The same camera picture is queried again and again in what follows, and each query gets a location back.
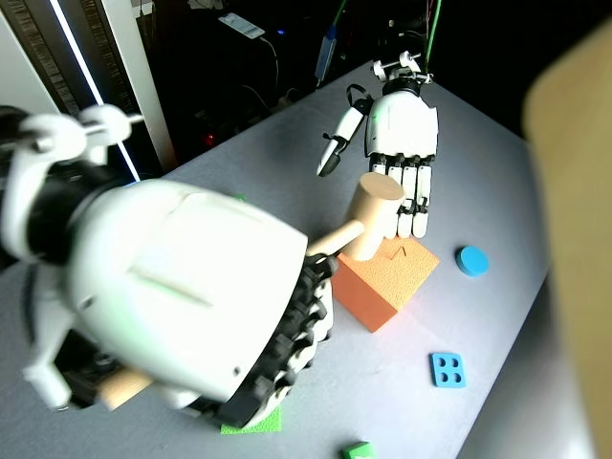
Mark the tan wooden board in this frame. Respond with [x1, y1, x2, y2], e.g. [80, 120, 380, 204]
[522, 13, 612, 459]

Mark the blue block with round holes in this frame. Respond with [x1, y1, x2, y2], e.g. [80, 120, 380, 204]
[428, 352, 469, 388]

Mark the green tile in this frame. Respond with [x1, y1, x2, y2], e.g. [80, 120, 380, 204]
[219, 403, 284, 436]

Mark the smartphone with lit screen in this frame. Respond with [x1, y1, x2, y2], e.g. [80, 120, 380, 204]
[218, 12, 266, 40]

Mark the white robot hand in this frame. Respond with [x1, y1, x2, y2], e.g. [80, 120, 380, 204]
[61, 179, 339, 429]
[316, 90, 440, 241]

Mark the white light strip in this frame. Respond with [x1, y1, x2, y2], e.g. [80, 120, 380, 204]
[49, 0, 142, 184]

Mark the blue cable adapter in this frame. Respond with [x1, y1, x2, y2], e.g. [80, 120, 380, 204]
[315, 30, 337, 80]

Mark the green cube with letter Y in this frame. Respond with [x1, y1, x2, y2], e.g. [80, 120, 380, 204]
[339, 441, 377, 459]

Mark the large orange foam block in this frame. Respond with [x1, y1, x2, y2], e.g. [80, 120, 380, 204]
[334, 237, 442, 334]

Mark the blue round disc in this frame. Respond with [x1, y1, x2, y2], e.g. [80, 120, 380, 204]
[454, 244, 491, 278]

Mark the wooden mallet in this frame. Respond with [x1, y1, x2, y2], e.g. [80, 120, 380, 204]
[98, 171, 407, 412]

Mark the grey table cloth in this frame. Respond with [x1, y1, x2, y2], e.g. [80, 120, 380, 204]
[0, 59, 554, 459]

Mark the white cable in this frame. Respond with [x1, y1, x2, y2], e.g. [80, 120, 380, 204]
[259, 34, 282, 112]

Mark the white pillar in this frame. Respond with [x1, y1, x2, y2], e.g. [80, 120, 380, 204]
[98, 0, 179, 174]

